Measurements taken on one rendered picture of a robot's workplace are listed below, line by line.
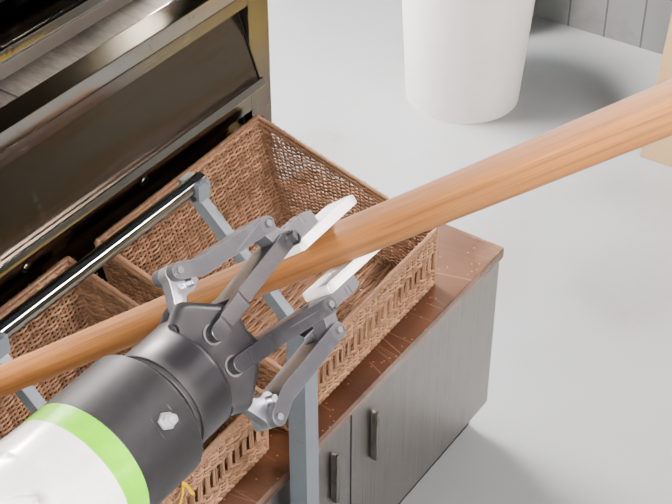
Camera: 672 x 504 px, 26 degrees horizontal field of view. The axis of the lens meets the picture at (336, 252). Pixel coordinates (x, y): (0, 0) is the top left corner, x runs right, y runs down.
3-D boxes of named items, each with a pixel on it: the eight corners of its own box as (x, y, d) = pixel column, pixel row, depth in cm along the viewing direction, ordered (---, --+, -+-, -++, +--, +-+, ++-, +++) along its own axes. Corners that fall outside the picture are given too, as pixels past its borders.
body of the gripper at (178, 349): (82, 367, 94) (172, 292, 100) (156, 472, 95) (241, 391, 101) (145, 343, 88) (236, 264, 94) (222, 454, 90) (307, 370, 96)
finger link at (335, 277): (326, 284, 102) (332, 293, 102) (381, 236, 107) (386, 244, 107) (300, 294, 104) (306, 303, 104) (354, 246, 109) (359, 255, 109)
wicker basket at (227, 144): (101, 345, 302) (87, 239, 285) (260, 209, 339) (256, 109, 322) (293, 438, 281) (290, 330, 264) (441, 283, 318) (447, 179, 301)
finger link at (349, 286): (312, 307, 102) (334, 343, 102) (352, 271, 105) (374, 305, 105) (298, 312, 103) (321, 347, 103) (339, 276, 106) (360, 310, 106)
